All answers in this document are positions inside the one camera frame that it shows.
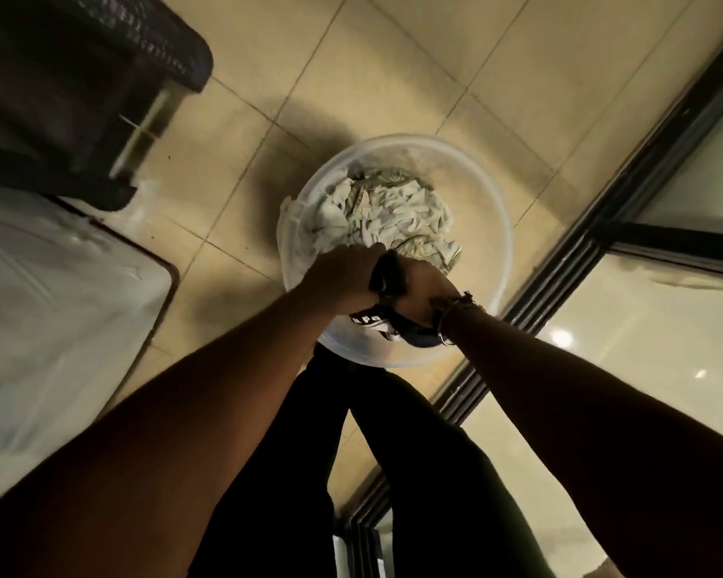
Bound person's left forearm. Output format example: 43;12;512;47
0;291;338;578

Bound person's left hand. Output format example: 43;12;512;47
299;242;388;317

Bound dark cloth with white print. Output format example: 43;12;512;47
349;249;453;348

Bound black wicker chair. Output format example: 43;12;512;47
0;0;214;212

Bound black sliding door frame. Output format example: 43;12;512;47
336;20;723;578

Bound pale patterned wet cloth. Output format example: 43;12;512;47
280;167;462;274

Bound metal wrist bangles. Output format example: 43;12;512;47
432;290;488;347

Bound clear plastic basin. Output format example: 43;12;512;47
276;134;515;369

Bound person's right forearm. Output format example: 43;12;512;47
437;301;723;578

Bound person's right hand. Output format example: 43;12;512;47
392;254;462;329

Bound person's black trousers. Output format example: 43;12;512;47
188;344;556;578

